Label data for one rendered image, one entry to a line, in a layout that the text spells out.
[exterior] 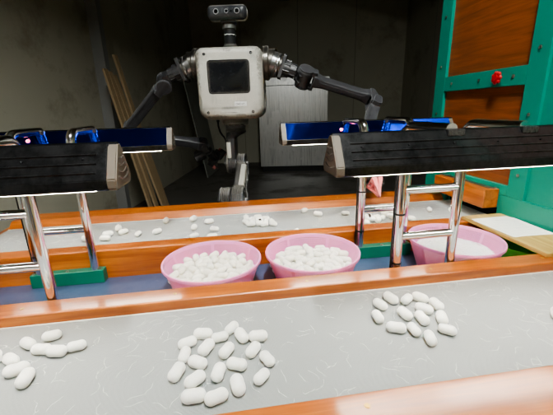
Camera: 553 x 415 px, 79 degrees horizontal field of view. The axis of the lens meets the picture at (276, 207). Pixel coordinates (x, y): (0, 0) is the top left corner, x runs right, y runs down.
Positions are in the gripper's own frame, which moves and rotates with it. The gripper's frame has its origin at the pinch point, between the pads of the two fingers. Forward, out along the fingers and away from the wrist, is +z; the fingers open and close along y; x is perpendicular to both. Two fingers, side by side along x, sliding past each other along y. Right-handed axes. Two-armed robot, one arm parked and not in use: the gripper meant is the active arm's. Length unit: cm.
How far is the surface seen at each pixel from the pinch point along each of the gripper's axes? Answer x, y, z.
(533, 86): -45, 37, -7
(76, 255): -8, -104, 22
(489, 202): -10.9, 34.3, 13.0
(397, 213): -38, -18, 32
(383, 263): -8.4, -11.2, 32.5
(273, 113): 313, 30, -413
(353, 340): -40, -37, 60
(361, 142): -63, -36, 33
